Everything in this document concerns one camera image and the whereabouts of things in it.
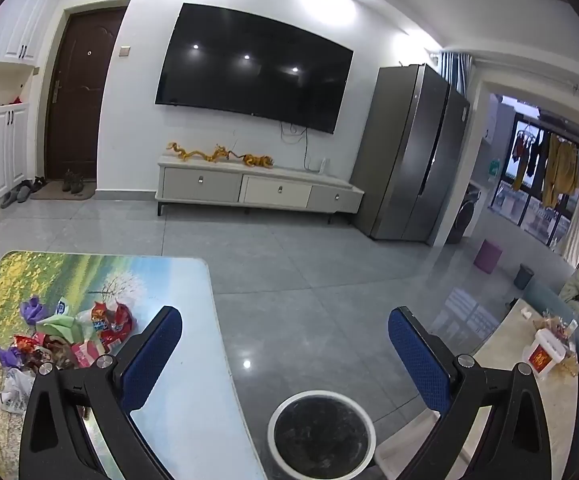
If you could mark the purple paper wrapper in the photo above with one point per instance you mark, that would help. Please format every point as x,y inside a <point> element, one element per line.
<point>9,357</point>

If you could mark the dark brown door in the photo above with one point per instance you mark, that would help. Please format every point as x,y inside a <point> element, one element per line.
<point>77,100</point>

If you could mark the pink red packet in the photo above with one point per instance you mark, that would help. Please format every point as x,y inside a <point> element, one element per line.
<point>87,355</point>

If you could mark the grey double door fridge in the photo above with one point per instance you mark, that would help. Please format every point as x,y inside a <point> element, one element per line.
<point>409,160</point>

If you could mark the dark slipper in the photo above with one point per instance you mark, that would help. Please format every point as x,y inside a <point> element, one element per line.
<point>34,183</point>

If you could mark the green packet with blue label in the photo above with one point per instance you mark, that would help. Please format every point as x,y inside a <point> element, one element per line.
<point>62,327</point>

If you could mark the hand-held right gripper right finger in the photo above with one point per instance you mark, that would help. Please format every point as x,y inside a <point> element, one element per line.
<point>417,355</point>

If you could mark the brown wrapper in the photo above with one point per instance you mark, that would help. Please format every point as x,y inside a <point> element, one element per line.
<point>54,355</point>

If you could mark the light stone table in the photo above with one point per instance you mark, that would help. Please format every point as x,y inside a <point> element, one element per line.
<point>512,340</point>

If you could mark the white round trash can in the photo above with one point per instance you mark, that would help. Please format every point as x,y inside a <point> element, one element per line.
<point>319,435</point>

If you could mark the red item on cabinet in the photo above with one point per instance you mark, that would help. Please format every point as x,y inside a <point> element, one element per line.
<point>16,100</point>

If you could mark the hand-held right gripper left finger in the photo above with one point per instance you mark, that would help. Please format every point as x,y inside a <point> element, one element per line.
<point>152,355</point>

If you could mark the purple plastic bag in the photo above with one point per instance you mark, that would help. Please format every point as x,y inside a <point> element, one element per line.
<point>32,310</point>

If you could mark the dark hanging garment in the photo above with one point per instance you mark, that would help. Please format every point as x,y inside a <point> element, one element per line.
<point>534,155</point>

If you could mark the black wall television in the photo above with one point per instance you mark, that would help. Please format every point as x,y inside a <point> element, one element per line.
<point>254,65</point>

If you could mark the golden tiger ornament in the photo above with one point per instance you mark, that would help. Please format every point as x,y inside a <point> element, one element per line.
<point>258,161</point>

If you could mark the small red wrapper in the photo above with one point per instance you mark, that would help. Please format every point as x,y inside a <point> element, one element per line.
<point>25,342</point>

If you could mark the white bucket with red label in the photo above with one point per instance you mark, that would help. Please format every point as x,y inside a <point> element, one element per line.
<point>549,355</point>

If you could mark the white router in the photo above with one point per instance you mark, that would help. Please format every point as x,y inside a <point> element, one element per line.
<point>319,165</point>

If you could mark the red hanging garment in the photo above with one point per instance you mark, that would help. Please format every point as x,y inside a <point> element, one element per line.
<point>520,147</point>

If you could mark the dark washing machine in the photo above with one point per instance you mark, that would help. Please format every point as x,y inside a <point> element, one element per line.
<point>464,215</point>

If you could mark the brown doormat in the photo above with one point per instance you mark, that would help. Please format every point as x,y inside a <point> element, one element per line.
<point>52,192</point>

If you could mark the golden dragon ornament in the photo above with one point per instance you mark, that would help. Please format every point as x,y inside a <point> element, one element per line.
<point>184,152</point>
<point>219,154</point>

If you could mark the white television stand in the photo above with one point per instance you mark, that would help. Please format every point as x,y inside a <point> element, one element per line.
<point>274,192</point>

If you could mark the small grey bin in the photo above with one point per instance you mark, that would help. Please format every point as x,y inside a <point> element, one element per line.
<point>523,277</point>

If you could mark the balcony glass door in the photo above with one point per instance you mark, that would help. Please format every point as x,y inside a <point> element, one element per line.
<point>502,205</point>

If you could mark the wall light switch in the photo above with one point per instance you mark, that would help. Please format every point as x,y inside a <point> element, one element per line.
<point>125,50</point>

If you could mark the landscape printed table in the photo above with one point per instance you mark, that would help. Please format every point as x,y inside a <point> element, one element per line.
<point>184,280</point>

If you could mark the blue curtain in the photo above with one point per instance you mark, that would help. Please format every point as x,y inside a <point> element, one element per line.
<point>455,72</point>

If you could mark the shiny red snack wrapper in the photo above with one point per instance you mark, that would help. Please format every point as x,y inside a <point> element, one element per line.
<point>119,320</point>

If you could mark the yellow hanging garment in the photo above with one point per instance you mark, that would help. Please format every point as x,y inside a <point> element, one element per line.
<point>562,170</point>

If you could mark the grey slippers pair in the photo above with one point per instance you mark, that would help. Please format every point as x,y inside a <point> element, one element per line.
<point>13,197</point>

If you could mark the clear plastic bag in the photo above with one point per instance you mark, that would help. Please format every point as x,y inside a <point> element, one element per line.
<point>14,390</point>

